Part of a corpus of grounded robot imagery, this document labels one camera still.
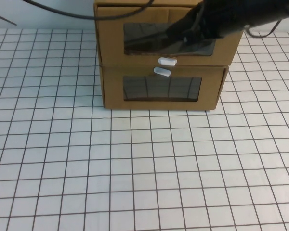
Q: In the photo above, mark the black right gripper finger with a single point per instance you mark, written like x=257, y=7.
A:
x=175, y=31

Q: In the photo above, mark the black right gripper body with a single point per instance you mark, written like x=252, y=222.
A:
x=197, y=26

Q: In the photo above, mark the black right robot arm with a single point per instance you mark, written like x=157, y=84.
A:
x=243, y=12

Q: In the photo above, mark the cardboard box shell with open top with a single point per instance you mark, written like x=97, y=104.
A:
x=135, y=2

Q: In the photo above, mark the cardboard box shell under stack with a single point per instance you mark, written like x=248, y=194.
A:
x=101, y=81

